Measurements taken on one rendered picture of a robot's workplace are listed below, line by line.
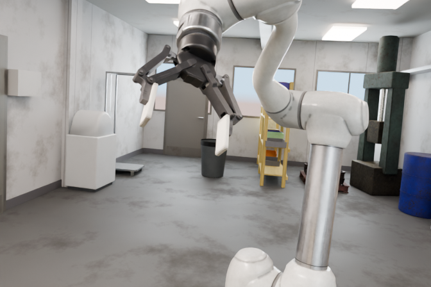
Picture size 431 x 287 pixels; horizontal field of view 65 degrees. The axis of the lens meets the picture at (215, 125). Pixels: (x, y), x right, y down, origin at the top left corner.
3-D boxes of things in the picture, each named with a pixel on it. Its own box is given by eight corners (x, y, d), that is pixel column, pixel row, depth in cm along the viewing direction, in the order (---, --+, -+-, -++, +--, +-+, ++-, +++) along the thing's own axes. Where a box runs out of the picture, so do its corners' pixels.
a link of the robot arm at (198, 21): (170, 32, 70) (166, 52, 67) (192, 0, 64) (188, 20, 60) (208, 52, 74) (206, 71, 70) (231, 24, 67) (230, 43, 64)
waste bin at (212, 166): (195, 177, 665) (198, 141, 659) (201, 170, 722) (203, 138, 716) (224, 179, 657) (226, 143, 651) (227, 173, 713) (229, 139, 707)
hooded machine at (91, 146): (84, 180, 590) (87, 108, 579) (115, 183, 582) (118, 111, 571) (63, 189, 527) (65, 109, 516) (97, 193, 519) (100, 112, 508)
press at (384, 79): (385, 186, 690) (401, 41, 665) (404, 199, 597) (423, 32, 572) (346, 182, 700) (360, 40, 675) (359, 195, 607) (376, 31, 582)
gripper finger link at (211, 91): (190, 77, 63) (196, 75, 64) (221, 127, 61) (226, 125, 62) (201, 65, 60) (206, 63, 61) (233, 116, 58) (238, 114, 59)
